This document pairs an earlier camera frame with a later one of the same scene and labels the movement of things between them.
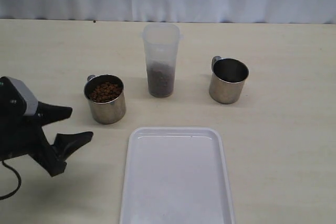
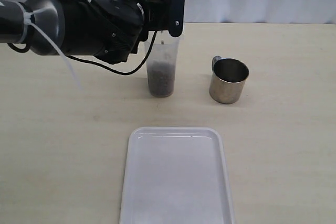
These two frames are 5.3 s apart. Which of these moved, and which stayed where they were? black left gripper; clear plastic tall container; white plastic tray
Moved: black left gripper
Stayed: white plastic tray; clear plastic tall container
